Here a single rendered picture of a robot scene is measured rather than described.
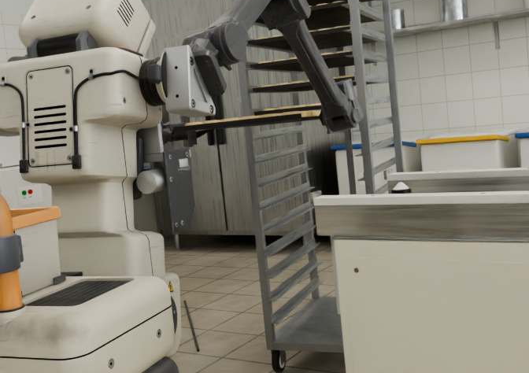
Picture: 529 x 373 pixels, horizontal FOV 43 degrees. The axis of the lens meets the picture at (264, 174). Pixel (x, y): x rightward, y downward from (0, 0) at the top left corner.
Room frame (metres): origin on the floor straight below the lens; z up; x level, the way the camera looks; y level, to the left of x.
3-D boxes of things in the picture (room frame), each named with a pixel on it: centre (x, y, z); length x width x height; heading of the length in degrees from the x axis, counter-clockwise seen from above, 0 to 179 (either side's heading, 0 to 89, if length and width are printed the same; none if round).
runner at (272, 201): (2.89, -0.10, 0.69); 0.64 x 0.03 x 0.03; 158
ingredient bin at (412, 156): (5.06, -0.89, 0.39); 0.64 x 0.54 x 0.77; 150
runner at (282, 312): (2.89, -0.10, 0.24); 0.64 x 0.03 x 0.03; 158
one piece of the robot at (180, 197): (1.39, 0.29, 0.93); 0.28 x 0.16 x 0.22; 68
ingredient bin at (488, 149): (4.70, -1.43, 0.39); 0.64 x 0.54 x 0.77; 148
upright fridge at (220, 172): (5.54, 0.11, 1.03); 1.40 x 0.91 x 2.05; 57
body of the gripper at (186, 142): (2.19, 0.26, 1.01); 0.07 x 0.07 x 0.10; 23
